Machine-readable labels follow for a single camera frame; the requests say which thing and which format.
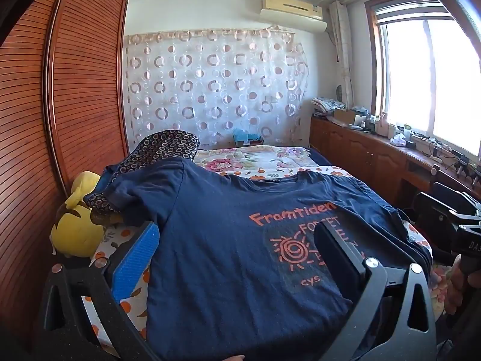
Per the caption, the beige tied window curtain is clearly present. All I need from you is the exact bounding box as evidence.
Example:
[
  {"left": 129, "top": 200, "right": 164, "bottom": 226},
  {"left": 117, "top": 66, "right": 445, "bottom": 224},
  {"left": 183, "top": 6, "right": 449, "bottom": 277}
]
[{"left": 329, "top": 0, "right": 356, "bottom": 110}]

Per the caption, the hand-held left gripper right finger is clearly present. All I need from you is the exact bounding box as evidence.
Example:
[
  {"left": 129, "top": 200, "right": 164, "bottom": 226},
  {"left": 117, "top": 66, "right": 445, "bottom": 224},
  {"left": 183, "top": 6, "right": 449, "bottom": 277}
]
[{"left": 314, "top": 223, "right": 438, "bottom": 361}]

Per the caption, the wall air conditioner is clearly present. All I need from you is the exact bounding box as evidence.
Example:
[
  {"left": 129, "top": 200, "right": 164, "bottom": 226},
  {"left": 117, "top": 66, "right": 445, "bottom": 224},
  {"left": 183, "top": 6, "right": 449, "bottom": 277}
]
[{"left": 260, "top": 0, "right": 328, "bottom": 32}]

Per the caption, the wooden framed window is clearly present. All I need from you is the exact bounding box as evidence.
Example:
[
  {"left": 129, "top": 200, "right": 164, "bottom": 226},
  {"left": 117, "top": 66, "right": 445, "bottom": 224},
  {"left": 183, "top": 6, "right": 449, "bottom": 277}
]
[{"left": 364, "top": 0, "right": 481, "bottom": 166}]

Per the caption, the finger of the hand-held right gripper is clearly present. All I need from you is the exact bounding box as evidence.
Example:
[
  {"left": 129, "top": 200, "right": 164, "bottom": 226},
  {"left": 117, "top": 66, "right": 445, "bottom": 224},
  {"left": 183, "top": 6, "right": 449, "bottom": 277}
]
[
  {"left": 411, "top": 191, "right": 457, "bottom": 252},
  {"left": 436, "top": 190, "right": 481, "bottom": 211}
]

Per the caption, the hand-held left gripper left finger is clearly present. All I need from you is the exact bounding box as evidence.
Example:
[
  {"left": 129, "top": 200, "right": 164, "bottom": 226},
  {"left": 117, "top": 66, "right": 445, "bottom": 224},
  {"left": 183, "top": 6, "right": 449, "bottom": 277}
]
[{"left": 35, "top": 221, "right": 163, "bottom": 361}]

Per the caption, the yellow plush toy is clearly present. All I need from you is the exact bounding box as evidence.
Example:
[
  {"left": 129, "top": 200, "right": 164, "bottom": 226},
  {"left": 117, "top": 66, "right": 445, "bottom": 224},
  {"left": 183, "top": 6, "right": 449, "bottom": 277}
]
[{"left": 50, "top": 171, "right": 124, "bottom": 258}]

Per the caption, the wooden slatted wardrobe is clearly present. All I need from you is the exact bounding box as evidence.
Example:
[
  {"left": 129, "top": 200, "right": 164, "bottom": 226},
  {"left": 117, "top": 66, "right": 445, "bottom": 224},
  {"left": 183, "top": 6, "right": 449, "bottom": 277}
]
[{"left": 0, "top": 0, "right": 130, "bottom": 361}]

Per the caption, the stack of folded cloths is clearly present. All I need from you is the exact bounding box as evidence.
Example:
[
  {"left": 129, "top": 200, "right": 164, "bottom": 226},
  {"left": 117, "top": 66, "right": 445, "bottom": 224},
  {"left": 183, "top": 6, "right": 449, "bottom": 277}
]
[{"left": 311, "top": 97, "right": 346, "bottom": 117}]

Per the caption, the dark ring-patterned pillow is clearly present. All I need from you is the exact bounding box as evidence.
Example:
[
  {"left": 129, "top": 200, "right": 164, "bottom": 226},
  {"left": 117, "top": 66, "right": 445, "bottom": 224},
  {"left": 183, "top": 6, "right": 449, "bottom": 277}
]
[{"left": 84, "top": 130, "right": 200, "bottom": 215}]

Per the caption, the person's right hand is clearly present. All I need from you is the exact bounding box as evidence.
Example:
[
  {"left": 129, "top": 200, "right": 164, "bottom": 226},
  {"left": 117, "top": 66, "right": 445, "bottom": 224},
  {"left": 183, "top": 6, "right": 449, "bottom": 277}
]
[{"left": 443, "top": 256, "right": 470, "bottom": 314}]

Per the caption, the circle-patterned sheer curtain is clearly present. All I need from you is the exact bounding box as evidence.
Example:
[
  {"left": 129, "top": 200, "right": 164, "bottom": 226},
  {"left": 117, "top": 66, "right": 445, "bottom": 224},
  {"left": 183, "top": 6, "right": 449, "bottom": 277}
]
[{"left": 123, "top": 26, "right": 311, "bottom": 149}]

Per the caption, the wooden window cabinet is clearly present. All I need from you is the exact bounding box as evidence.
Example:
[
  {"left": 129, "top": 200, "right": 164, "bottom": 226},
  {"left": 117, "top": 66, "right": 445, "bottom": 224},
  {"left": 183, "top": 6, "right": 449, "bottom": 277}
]
[{"left": 310, "top": 115, "right": 481, "bottom": 211}]

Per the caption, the cardboard box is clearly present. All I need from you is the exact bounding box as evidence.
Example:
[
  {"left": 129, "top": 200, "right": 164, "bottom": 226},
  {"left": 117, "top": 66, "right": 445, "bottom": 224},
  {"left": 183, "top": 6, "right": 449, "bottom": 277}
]
[{"left": 334, "top": 108, "right": 367, "bottom": 126}]

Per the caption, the navy printed t-shirt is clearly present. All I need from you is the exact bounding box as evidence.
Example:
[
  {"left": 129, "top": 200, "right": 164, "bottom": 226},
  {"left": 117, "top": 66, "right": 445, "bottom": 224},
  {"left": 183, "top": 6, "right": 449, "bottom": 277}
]
[{"left": 84, "top": 157, "right": 433, "bottom": 361}]

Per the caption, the orange-fruit print bed sheet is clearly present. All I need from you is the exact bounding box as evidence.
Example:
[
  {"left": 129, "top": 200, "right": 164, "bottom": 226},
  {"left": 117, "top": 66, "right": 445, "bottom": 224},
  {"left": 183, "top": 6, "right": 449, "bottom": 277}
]
[{"left": 81, "top": 167, "right": 433, "bottom": 352}]

